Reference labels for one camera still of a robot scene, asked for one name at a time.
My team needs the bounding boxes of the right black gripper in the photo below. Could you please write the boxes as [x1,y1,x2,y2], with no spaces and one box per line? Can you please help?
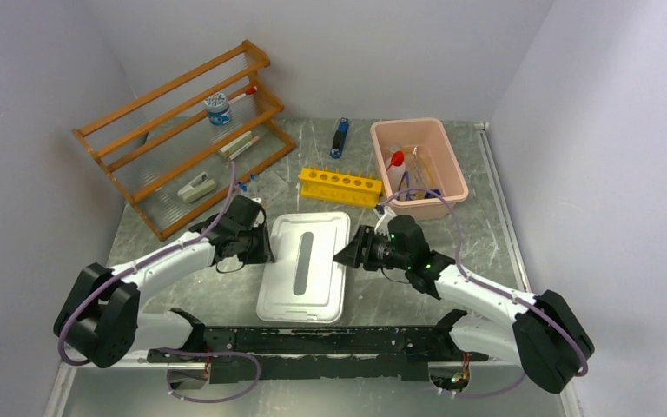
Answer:
[332,224,410,271]

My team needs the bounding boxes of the metal tray lid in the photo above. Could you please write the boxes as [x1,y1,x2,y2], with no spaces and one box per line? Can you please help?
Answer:
[256,211,350,324]

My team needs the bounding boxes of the blue safety goggles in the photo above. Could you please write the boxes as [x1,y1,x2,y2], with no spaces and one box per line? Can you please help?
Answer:
[397,171,415,201]

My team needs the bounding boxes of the graduated cylinder blue base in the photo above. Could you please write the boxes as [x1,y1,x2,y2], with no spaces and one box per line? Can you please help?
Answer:
[424,189,441,199]

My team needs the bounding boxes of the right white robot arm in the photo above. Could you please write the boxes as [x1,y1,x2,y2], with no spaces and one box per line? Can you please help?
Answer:
[333,215,595,394]

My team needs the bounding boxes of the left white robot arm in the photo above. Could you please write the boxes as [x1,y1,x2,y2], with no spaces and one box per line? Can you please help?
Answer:
[53,195,274,368]

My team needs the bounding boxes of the yellow test tube rack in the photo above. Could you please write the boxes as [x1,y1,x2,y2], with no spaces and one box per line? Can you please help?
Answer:
[299,168,383,209]

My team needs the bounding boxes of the beige stapler on shelf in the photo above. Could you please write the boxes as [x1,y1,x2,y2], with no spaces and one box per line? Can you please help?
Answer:
[177,171,217,203]

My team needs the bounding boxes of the red capped wash bottle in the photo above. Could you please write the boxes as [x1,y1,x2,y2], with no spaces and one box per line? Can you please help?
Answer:
[386,150,406,192]

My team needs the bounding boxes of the pink plastic bin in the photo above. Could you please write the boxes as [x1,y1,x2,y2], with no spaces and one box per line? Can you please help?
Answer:
[370,117,469,220]

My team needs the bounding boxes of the orange wooden shelf rack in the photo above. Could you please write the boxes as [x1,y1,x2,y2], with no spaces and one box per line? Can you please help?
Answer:
[72,40,296,241]

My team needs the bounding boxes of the blue lidded jar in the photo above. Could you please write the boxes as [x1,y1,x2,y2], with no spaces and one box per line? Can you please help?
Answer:
[203,92,231,126]

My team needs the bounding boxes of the red capped thermometer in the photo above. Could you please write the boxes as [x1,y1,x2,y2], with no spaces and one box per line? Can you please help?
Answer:
[228,86,258,105]

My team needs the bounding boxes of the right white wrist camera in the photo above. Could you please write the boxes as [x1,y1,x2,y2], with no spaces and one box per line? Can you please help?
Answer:
[373,205,396,234]

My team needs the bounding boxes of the black base frame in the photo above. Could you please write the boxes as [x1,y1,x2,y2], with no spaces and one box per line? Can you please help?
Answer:
[147,325,487,384]

